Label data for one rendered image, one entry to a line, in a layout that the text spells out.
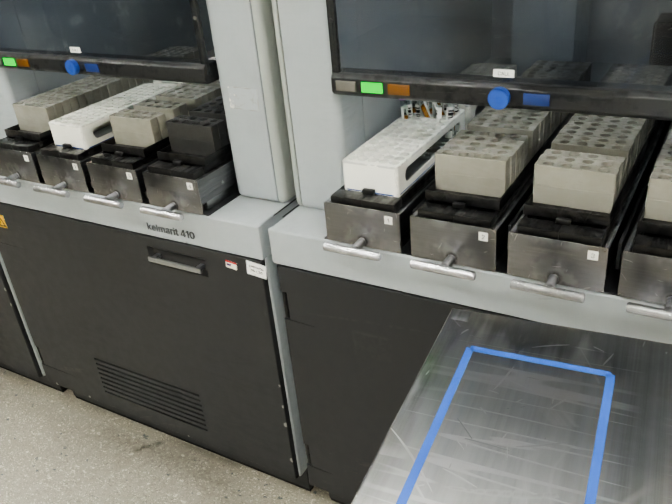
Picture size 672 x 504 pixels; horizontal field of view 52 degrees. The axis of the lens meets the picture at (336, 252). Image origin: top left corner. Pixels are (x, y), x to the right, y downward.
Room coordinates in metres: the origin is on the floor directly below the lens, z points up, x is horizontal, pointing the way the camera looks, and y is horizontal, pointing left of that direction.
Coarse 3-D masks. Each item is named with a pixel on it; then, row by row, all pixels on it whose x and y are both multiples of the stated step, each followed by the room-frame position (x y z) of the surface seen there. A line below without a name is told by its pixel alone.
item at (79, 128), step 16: (112, 96) 1.58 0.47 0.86; (128, 96) 1.56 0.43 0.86; (144, 96) 1.55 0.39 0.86; (80, 112) 1.49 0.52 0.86; (96, 112) 1.46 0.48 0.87; (112, 112) 1.45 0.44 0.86; (64, 128) 1.40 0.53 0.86; (80, 128) 1.37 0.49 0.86; (96, 128) 1.52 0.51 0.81; (80, 144) 1.38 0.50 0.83; (96, 144) 1.39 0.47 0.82
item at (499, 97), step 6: (492, 90) 0.93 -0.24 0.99; (498, 90) 0.92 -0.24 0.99; (504, 90) 0.92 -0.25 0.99; (492, 96) 0.92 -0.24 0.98; (498, 96) 0.92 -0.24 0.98; (504, 96) 0.91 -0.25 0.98; (510, 96) 0.92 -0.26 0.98; (492, 102) 0.92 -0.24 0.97; (498, 102) 0.92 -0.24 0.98; (504, 102) 0.91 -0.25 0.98; (498, 108) 0.92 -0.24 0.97
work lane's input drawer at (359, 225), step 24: (432, 168) 1.09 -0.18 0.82; (336, 192) 1.03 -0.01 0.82; (360, 192) 1.02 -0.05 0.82; (408, 192) 1.00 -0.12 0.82; (336, 216) 1.01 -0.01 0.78; (360, 216) 0.98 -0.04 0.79; (384, 216) 0.96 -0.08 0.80; (408, 216) 0.97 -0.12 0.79; (336, 240) 1.01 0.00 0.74; (360, 240) 0.97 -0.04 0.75; (384, 240) 0.96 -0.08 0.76
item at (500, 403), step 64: (448, 320) 0.64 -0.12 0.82; (512, 320) 0.63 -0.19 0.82; (448, 384) 0.53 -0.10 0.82; (512, 384) 0.52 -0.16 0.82; (576, 384) 0.51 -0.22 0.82; (640, 384) 0.50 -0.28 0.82; (384, 448) 0.45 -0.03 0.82; (448, 448) 0.45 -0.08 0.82; (512, 448) 0.44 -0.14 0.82; (576, 448) 0.43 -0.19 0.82; (640, 448) 0.42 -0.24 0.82
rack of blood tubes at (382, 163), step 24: (408, 120) 1.21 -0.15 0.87; (432, 120) 1.20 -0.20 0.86; (456, 120) 1.20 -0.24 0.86; (384, 144) 1.11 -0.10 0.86; (408, 144) 1.09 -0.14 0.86; (432, 144) 1.10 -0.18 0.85; (360, 168) 1.02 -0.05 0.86; (384, 168) 1.00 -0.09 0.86; (408, 168) 1.12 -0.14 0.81; (384, 192) 1.00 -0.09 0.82
